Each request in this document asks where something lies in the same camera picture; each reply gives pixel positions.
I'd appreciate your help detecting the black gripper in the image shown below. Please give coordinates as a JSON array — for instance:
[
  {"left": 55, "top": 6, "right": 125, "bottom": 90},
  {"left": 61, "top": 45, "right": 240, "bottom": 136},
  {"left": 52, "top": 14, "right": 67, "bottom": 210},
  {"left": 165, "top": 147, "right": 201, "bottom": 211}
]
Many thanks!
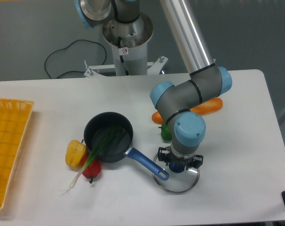
[{"left": 157, "top": 147, "right": 203, "bottom": 170}]

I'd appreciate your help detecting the glass pot lid blue knob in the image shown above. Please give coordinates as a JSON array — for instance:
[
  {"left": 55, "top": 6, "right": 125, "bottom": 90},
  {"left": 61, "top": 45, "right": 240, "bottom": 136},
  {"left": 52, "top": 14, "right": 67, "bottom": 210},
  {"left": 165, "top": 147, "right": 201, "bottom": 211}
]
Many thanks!
[{"left": 151, "top": 150, "right": 200, "bottom": 194}]

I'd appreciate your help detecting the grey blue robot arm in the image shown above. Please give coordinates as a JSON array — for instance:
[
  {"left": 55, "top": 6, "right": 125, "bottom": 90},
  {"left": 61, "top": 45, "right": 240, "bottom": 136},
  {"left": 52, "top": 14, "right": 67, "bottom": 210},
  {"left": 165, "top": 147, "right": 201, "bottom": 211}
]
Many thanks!
[{"left": 75, "top": 0, "right": 232, "bottom": 173}]

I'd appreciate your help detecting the green bell pepper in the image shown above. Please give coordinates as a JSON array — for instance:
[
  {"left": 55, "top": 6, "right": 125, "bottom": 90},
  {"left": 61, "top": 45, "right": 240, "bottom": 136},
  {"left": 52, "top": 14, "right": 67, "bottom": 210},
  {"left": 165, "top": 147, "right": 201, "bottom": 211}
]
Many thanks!
[{"left": 159, "top": 124, "right": 172, "bottom": 141}]

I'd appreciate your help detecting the orange baguette bread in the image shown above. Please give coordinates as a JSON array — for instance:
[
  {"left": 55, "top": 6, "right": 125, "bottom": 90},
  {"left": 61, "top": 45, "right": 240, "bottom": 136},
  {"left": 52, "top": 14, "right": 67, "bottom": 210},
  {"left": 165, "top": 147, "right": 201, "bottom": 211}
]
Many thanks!
[{"left": 151, "top": 97, "right": 223, "bottom": 125}]

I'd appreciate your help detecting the green spring onion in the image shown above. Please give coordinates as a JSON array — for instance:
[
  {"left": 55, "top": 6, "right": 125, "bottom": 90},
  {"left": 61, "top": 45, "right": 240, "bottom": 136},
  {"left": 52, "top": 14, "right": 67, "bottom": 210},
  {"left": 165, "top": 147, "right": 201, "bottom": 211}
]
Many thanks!
[{"left": 63, "top": 125, "right": 125, "bottom": 195}]

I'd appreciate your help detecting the red bell pepper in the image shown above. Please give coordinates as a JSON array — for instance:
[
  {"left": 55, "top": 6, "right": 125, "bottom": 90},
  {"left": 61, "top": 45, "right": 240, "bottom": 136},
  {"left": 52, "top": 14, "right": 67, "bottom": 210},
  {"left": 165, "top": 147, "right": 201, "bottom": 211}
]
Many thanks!
[{"left": 81, "top": 159, "right": 102, "bottom": 184}]

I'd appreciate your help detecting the yellow bell pepper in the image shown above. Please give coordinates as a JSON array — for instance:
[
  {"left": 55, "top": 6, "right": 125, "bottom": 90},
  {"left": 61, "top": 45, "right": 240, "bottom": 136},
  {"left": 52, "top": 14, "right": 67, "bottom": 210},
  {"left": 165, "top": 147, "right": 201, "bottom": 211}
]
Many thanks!
[{"left": 65, "top": 140, "right": 87, "bottom": 169}]

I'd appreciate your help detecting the yellow woven basket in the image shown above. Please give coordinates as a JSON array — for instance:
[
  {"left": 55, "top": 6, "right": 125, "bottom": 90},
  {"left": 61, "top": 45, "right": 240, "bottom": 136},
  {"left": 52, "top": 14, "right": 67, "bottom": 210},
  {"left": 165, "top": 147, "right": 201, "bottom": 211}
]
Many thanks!
[{"left": 0, "top": 98, "right": 34, "bottom": 210}]

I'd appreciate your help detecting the dark saucepan blue handle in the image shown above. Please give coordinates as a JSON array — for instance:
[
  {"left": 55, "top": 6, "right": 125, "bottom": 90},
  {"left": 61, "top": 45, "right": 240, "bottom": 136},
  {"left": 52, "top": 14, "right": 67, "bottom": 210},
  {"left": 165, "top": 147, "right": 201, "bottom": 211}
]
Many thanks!
[{"left": 84, "top": 112, "right": 169, "bottom": 181}]

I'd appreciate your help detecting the black cable on floor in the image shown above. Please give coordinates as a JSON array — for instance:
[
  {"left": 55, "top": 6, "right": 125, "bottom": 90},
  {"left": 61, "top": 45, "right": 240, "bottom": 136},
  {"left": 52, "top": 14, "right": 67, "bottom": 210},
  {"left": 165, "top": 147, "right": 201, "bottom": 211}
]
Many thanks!
[{"left": 44, "top": 39, "right": 107, "bottom": 79}]

